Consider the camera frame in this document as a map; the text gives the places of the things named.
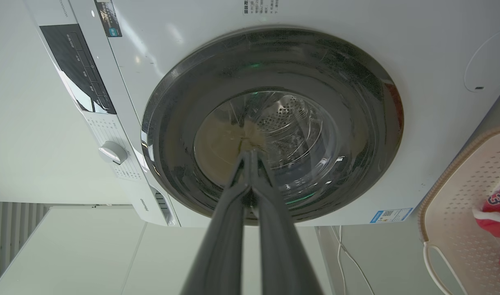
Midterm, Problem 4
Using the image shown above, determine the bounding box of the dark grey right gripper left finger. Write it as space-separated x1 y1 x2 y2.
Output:
180 150 251 295

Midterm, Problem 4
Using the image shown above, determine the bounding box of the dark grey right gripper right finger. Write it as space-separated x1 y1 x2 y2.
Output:
250 148 324 295

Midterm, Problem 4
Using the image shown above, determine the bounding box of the beige perforated laundry basket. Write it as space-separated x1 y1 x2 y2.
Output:
418 125 500 295

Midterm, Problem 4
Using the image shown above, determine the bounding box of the white cabinet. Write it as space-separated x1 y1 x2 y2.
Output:
0 204 334 295

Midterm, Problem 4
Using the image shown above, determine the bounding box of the silver washing machine dial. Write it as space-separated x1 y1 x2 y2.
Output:
98 141 129 165

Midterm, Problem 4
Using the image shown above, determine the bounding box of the round dark washing machine door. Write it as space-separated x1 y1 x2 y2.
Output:
141 27 405 226

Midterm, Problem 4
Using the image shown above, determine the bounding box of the white front-load washing machine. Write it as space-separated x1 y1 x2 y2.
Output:
24 0 500 228

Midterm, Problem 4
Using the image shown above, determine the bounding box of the red jersey garment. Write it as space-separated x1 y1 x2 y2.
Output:
473 179 500 274

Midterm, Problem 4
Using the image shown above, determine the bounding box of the thin white cable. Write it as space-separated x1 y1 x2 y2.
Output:
330 225 376 295

